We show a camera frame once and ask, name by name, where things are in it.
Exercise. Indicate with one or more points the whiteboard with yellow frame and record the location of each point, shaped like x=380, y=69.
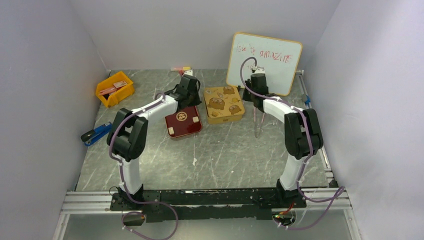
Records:
x=278, y=57

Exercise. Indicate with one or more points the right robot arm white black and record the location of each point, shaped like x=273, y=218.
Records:
x=302, y=133

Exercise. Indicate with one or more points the pink metal tweezers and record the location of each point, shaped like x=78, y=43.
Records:
x=257, y=123

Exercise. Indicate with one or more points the blue black stapler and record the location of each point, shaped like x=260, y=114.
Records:
x=93, y=135

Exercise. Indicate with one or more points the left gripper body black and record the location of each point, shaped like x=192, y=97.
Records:
x=193, y=97

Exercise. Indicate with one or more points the square chocolate tray corner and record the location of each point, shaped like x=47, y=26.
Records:
x=171, y=131

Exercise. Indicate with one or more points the blue clip on rail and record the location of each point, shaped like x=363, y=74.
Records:
x=306, y=99

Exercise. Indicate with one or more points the silver box lid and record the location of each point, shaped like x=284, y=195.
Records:
x=223, y=99

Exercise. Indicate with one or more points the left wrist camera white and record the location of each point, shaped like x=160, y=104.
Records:
x=188, y=73

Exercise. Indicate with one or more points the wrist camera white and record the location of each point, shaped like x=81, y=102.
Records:
x=188, y=73
x=258, y=70

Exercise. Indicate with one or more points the gold chocolate box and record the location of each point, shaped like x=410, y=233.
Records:
x=216, y=117

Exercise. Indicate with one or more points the red rectangular tray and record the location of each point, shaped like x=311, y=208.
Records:
x=182, y=122

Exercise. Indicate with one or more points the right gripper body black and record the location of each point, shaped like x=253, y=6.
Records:
x=257, y=103

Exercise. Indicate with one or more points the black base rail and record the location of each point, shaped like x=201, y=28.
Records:
x=167, y=212

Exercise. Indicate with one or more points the yellow plastic bin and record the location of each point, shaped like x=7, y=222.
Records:
x=115, y=98

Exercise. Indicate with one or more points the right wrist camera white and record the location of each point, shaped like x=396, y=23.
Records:
x=258, y=70

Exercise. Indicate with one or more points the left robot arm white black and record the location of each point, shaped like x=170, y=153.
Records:
x=128, y=135

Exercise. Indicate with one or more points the pink box in bin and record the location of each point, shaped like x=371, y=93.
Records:
x=115, y=86

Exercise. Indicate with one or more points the yellow pink eraser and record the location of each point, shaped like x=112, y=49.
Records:
x=178, y=69

